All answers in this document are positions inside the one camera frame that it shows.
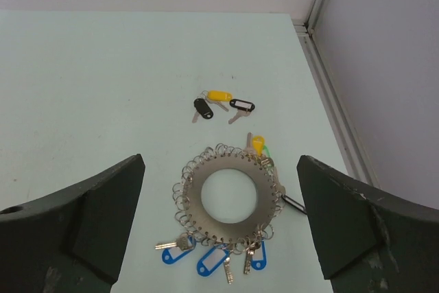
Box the blue tag key left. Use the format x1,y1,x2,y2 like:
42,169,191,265
154,233,196,265

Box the blue tag key right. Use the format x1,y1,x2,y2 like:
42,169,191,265
244,240,268,274

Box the black solid tag key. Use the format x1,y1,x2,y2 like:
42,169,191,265
192,97,213,123

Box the metal disc keyring organizer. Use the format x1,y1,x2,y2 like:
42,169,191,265
172,143,284,248

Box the blue tag key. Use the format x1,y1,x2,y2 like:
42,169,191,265
244,240,268,274
154,233,196,265
196,244,234,285

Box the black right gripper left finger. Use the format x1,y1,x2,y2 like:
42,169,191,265
1,154,145,292

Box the blue tag key middle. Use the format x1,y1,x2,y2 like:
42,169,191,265
196,244,234,285

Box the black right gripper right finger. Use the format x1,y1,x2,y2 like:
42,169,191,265
297,155,438,292

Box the aluminium frame post right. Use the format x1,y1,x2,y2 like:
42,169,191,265
294,0,381,189

